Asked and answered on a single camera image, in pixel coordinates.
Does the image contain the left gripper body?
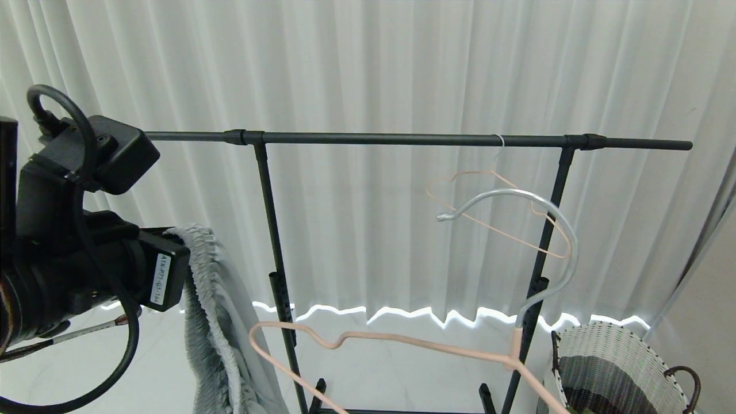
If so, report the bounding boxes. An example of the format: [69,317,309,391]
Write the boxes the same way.
[0,210,191,346]

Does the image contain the pale grey shorts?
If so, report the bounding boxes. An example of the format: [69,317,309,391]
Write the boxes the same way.
[164,225,288,414]

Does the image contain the pink clothes hanger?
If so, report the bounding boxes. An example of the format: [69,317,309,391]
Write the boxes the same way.
[249,189,578,414]
[426,135,573,259]

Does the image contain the black clothes rack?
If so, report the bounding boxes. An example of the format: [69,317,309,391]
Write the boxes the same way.
[144,130,693,414]

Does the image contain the white laundry basket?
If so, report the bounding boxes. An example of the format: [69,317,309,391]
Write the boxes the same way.
[543,322,702,414]

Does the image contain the black cable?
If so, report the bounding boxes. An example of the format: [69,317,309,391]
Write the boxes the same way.
[26,85,141,414]

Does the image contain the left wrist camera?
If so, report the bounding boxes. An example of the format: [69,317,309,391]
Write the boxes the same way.
[17,115,160,242]

